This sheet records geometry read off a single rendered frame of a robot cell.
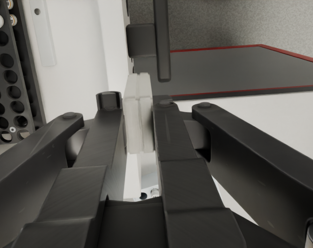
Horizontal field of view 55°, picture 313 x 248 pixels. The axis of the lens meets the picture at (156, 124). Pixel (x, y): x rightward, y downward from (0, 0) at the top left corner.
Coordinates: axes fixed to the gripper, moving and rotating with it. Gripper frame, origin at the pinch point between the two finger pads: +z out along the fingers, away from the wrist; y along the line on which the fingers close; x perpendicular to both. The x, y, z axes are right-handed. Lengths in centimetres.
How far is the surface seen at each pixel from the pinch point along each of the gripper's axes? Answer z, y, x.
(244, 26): 99, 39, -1
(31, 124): 9.4, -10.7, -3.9
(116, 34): 6.5, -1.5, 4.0
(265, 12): 99, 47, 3
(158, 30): 8.1, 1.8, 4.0
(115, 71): 6.5, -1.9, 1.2
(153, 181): 20.7, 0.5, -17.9
